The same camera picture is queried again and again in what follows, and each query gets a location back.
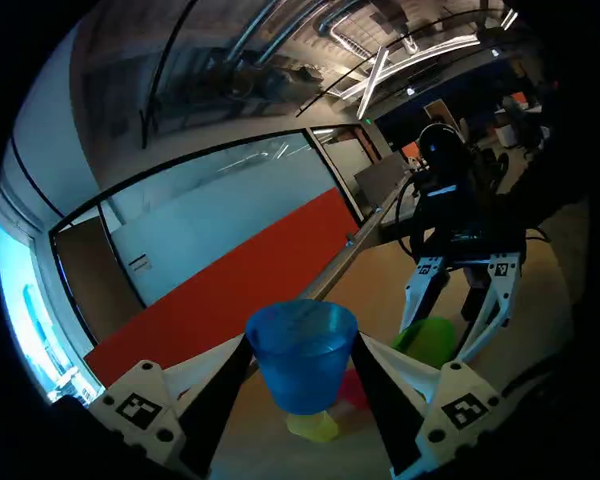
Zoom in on red plastic cup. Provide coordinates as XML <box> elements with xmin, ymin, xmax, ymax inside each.
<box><xmin>338</xmin><ymin>367</ymin><xmax>368</xmax><ymax>407</ymax></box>

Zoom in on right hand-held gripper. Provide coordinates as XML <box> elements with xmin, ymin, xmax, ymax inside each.
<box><xmin>398</xmin><ymin>123</ymin><xmax>523</xmax><ymax>365</ymax></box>

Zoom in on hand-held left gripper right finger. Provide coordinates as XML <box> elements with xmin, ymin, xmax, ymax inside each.
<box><xmin>350</xmin><ymin>330</ymin><xmax>503</xmax><ymax>479</ymax></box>

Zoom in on red desk screen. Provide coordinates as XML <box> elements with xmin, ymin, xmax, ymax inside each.
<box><xmin>83</xmin><ymin>188</ymin><xmax>361</xmax><ymax>389</ymax></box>

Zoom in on yellow plastic cup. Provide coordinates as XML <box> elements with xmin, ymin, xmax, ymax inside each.
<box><xmin>286</xmin><ymin>410</ymin><xmax>339</xmax><ymax>443</ymax></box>

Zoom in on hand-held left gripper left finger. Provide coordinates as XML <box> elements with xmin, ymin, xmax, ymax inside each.
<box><xmin>88</xmin><ymin>334</ymin><xmax>254</xmax><ymax>479</ymax></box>

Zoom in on green plastic cup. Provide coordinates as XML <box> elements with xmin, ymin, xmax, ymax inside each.
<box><xmin>390</xmin><ymin>317</ymin><xmax>456</xmax><ymax>371</ymax></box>

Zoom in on blue plastic cup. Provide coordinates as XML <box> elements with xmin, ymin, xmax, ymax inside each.
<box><xmin>245</xmin><ymin>299</ymin><xmax>358</xmax><ymax>416</ymax></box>

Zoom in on black cable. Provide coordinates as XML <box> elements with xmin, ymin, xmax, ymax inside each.
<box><xmin>393</xmin><ymin>175</ymin><xmax>423</xmax><ymax>257</ymax></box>

